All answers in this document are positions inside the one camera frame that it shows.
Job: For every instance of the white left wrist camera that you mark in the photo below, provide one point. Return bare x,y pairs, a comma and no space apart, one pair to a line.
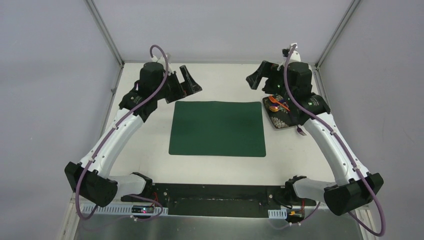
159,60

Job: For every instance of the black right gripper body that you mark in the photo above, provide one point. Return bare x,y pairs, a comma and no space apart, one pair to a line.
275,84

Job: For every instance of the electronics board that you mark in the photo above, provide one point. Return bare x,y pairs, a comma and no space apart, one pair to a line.
142,209
297,215

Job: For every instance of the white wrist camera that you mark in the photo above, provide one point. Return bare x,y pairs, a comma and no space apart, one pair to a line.
291,54
159,60

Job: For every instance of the green placemat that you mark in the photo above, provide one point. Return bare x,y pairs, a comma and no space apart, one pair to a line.
217,128

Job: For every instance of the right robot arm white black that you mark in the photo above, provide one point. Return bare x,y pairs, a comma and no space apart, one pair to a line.
290,102

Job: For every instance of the purple metallic fork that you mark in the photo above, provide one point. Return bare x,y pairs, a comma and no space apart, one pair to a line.
300,131

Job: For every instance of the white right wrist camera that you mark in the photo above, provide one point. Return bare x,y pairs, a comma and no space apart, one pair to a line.
291,54

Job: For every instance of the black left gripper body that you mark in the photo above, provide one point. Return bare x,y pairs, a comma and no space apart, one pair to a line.
177,87

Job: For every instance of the left electronics board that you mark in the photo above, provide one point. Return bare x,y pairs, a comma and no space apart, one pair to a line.
142,209

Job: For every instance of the aluminium frame rail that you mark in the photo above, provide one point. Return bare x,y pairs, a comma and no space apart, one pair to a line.
354,186

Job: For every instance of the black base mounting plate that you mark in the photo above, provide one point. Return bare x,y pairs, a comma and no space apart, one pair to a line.
217,200

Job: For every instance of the right electronics board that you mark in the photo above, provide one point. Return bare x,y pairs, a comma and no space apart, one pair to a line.
297,215

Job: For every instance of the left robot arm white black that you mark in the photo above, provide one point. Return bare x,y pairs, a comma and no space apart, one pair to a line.
90,178

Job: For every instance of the orange plastic fork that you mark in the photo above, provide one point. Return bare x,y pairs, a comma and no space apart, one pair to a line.
275,101

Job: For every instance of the black floral square plate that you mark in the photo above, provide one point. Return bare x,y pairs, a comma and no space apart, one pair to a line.
282,119

